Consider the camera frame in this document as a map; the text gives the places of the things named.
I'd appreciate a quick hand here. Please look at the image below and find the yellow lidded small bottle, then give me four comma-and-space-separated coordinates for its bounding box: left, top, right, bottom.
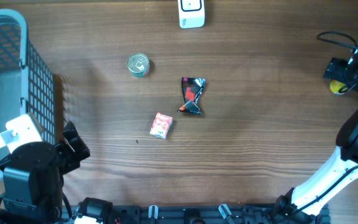
329, 80, 349, 95

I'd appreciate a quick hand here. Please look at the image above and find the red white small carton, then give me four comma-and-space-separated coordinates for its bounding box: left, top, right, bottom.
150, 113, 173, 139

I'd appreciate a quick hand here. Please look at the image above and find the green labelled round container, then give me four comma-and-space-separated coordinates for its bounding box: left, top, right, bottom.
127, 53, 150, 77

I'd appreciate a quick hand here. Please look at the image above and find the black red snack wrapper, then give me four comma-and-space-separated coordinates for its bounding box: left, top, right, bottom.
177, 77, 206, 115

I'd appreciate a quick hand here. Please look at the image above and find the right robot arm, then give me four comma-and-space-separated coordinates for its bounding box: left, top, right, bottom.
270, 38, 358, 223

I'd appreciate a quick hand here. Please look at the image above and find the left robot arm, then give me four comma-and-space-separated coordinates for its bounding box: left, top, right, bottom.
0, 122, 122, 224

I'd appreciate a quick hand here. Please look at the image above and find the white barcode scanner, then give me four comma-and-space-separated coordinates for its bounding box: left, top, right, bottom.
178, 0, 205, 29

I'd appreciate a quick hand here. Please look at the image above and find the grey plastic mesh basket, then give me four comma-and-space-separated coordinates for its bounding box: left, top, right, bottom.
0, 9, 56, 179

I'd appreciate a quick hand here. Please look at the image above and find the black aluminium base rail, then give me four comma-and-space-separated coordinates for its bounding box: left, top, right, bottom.
53, 203, 331, 224

